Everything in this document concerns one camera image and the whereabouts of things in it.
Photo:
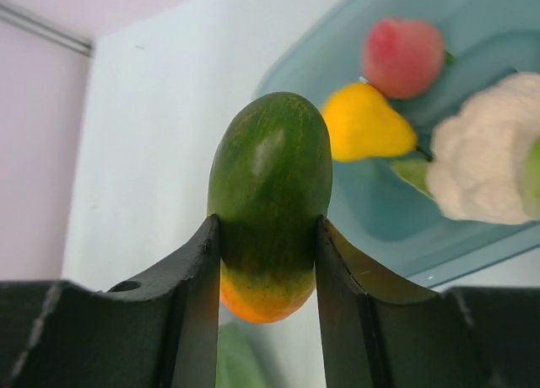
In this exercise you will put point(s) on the white fake garlic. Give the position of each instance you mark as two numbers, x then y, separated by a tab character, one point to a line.
481	154

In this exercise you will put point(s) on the green fake lettuce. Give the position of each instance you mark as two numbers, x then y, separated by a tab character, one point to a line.
237	365

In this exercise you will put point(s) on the yellow fake lemon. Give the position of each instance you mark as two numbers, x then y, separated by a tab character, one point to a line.
363	125

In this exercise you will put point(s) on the red fake pepper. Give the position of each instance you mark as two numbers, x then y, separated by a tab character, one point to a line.
402	58

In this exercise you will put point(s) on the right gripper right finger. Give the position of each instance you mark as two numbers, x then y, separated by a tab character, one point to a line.
380	330

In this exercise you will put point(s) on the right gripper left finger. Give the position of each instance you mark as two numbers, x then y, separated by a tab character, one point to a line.
156	329

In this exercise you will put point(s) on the orange fake carrot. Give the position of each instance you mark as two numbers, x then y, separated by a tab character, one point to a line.
270	182

